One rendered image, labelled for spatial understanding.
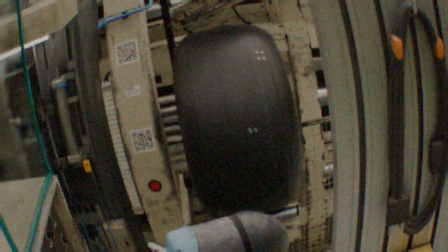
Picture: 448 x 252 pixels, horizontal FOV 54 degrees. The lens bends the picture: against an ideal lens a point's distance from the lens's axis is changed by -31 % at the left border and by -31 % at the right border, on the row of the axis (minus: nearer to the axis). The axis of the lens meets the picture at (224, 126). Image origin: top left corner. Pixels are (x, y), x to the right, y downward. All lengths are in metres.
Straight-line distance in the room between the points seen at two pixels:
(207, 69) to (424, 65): 1.14
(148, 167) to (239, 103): 0.41
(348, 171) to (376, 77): 0.11
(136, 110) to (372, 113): 1.27
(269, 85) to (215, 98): 0.14
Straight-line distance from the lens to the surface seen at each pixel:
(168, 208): 1.93
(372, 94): 0.58
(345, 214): 0.64
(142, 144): 1.82
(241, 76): 1.62
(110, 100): 1.80
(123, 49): 1.73
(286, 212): 1.89
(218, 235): 1.03
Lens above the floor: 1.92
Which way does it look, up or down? 23 degrees down
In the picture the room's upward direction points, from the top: 10 degrees counter-clockwise
